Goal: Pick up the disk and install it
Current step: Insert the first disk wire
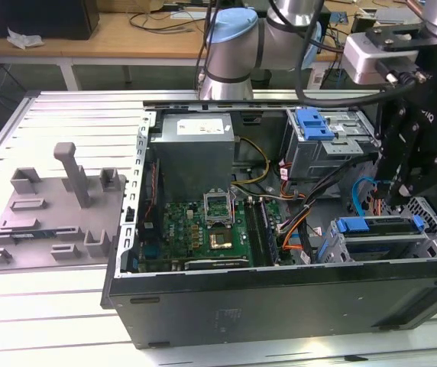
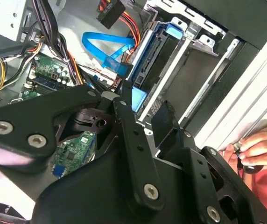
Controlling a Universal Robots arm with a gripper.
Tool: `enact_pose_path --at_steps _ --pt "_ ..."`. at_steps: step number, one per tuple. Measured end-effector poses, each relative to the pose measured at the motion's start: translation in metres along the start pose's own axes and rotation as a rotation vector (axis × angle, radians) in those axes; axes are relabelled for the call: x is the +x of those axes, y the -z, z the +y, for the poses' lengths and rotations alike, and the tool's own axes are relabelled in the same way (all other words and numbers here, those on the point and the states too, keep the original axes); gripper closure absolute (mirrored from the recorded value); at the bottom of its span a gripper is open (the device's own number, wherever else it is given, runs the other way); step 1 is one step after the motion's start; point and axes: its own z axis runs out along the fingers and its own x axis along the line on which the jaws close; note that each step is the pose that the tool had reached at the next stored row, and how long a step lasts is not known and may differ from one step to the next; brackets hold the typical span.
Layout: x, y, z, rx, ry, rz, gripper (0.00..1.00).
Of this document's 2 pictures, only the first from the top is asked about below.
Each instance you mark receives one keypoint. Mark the locking lever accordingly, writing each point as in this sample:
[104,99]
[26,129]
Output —
[234,208]

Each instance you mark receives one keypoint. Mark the metal optical drive cage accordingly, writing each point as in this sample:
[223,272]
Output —
[318,160]

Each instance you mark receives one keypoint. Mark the black computer tower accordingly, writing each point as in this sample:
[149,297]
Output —
[50,19]

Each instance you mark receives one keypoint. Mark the graphics card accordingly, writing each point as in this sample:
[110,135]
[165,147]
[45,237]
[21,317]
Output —
[214,264]

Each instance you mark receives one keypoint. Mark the loose RAM stick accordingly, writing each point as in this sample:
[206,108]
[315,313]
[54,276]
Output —
[27,235]

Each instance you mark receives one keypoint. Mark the wooden desk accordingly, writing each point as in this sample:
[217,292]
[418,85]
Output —
[146,42]

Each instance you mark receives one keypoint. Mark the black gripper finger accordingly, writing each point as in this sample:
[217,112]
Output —
[392,153]
[428,176]

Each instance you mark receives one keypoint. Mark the CPU socket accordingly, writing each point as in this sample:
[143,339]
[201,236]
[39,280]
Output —
[220,240]

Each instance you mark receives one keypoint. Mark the grey power supply unit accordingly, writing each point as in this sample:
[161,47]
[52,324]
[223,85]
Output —
[191,160]

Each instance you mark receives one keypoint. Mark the crumpled white plastic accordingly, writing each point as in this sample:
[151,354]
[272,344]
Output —
[25,38]

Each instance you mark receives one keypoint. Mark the grey parts rack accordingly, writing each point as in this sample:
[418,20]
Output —
[50,214]

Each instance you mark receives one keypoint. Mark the metal disk bay cage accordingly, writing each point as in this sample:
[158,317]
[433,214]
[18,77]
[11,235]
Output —
[379,239]

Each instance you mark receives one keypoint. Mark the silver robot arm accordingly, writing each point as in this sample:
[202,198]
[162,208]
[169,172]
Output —
[234,53]

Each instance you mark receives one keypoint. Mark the small black box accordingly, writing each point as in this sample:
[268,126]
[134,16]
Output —
[361,25]

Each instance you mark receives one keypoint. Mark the blue drive cage latch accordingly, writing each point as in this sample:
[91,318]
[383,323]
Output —
[314,126]

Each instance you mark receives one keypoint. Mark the installed RAM stick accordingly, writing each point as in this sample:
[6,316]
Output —
[270,233]

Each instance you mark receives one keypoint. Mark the dark waste bin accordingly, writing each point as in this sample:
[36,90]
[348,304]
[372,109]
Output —
[260,78]

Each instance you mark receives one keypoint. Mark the black open PC case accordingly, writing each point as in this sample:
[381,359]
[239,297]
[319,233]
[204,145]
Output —
[241,313]

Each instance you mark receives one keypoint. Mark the green motherboard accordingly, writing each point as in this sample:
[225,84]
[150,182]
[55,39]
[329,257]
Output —
[182,237]

